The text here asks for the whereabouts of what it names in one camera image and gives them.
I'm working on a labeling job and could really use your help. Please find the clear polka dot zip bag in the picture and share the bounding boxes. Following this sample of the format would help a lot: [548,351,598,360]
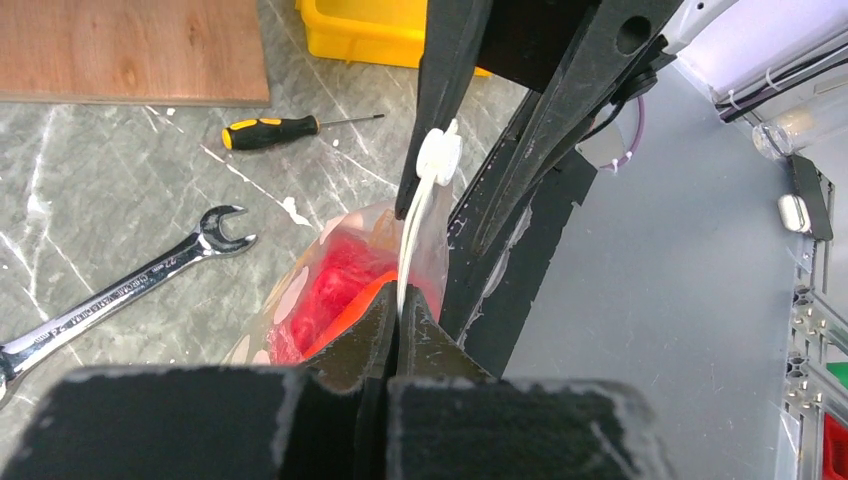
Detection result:
[221,119,465,367]

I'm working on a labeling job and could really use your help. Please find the red bell pepper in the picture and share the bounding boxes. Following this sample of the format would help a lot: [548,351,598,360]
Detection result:
[265,229,397,365]

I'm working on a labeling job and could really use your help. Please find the orange carrot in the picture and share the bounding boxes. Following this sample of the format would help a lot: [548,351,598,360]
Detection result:
[303,270,397,360]

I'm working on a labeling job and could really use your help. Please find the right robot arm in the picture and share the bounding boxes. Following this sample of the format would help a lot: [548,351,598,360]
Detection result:
[395,1,847,250]

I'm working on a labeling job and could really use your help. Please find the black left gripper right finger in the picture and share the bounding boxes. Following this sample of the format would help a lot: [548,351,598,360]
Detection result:
[385,287,670,479]

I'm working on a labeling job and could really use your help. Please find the yellow plastic tray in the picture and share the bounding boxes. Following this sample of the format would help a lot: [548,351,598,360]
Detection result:
[295,0,459,69]

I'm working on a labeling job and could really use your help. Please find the silver wrench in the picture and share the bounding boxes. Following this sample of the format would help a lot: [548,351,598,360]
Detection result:
[1,205,257,406]

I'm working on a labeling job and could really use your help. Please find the aluminium frame rail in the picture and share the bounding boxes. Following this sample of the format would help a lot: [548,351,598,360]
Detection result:
[775,285,847,479]

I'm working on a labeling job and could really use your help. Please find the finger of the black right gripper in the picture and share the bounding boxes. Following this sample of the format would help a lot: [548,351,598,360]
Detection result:
[394,0,493,220]
[473,1,681,253]

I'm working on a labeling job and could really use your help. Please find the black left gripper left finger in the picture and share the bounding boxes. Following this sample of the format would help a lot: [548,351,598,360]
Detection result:
[1,283,396,479]

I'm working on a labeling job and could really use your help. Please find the wooden base board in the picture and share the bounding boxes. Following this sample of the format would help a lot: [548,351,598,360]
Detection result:
[1,1,270,107]

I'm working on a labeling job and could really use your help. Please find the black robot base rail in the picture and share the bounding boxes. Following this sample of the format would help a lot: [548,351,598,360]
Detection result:
[440,91,597,377]

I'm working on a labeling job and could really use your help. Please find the black yellow screwdriver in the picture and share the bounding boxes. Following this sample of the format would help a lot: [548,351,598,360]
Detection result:
[221,113,385,151]

